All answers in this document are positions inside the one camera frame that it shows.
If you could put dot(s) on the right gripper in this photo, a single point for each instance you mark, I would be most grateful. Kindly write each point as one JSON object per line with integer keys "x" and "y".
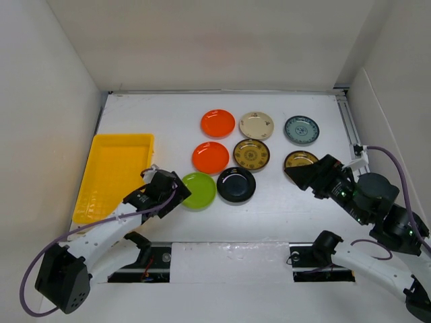
{"x": 318, "y": 174}

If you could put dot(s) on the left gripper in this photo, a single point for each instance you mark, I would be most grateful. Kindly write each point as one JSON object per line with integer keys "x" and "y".
{"x": 182, "y": 192}

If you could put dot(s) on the green plate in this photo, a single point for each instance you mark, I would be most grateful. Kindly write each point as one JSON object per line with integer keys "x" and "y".
{"x": 203, "y": 190}

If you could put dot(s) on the orange plate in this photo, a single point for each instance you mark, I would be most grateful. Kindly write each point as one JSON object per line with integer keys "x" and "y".
{"x": 217, "y": 123}
{"x": 210, "y": 157}

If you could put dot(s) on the blue white porcelain plate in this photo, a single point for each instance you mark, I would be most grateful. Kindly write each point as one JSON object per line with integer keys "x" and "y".
{"x": 301, "y": 130}

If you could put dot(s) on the black plate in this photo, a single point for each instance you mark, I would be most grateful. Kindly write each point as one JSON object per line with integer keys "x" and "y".
{"x": 236, "y": 185}

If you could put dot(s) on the brown gold patterned plate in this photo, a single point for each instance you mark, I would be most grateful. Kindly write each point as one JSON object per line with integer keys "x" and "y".
{"x": 251, "y": 154}

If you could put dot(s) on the cream plate with calligraphy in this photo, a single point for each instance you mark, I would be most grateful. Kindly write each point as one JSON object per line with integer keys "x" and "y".
{"x": 256, "y": 125}

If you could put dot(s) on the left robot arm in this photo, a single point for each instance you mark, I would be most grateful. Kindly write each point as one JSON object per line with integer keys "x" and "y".
{"x": 70, "y": 268}

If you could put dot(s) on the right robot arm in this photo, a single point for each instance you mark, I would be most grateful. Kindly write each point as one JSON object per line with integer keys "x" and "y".
{"x": 370, "y": 200}

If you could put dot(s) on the yellow plastic bin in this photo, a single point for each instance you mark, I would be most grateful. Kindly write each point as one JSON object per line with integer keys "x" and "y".
{"x": 113, "y": 170}

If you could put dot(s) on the aluminium rail right side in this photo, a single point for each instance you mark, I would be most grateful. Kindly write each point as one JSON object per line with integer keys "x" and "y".
{"x": 358, "y": 163}

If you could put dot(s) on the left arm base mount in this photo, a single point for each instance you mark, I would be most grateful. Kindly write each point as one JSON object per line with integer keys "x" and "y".
{"x": 152, "y": 264}

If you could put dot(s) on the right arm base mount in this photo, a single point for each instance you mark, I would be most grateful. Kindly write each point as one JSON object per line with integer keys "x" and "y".
{"x": 311, "y": 261}

